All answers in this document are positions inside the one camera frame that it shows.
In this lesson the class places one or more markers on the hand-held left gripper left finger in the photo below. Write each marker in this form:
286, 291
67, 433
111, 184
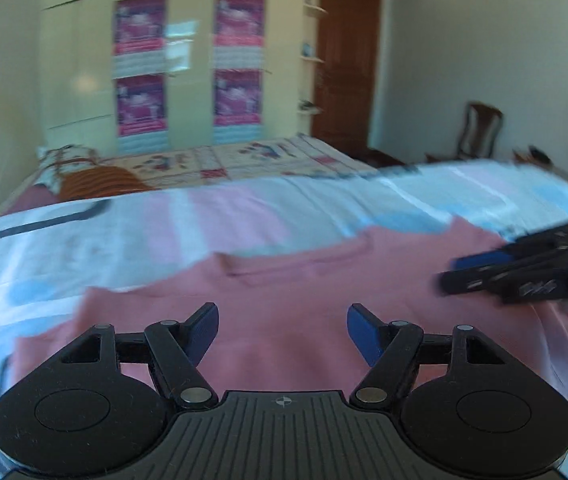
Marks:
203, 331

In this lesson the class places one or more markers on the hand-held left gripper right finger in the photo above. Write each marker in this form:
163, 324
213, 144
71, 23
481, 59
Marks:
364, 336

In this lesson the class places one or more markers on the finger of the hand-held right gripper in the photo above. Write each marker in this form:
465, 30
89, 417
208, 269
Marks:
469, 282
479, 261

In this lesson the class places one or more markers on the pink sweater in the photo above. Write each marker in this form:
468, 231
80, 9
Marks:
289, 285

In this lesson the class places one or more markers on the black object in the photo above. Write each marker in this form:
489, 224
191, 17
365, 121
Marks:
540, 154

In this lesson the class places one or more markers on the pastel patterned bed sheet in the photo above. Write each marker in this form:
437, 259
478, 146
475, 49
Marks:
113, 240

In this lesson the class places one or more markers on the dark wooden chair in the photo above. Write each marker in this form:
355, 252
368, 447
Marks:
479, 130

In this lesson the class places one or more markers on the cartoon print quilt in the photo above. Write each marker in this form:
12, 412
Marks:
244, 160

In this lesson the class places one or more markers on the orange striped cloth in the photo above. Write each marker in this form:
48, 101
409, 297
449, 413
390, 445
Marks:
108, 182

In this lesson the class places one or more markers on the white patterned pillow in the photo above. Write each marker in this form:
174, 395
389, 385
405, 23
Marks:
58, 160

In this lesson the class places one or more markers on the dark shelf ornament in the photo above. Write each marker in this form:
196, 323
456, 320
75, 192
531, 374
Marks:
308, 105

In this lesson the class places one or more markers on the cream wardrobe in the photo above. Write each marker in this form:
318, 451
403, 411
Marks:
188, 90

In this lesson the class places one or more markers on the brown wooden door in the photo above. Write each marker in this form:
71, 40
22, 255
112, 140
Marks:
344, 60

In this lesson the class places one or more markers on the cream corner shelf unit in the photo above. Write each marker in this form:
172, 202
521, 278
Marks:
313, 60

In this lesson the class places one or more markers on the pale blue shelf ornament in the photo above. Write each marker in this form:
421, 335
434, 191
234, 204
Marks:
307, 50

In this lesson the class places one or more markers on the purple wall poster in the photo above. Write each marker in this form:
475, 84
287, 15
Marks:
141, 110
139, 30
238, 100
240, 25

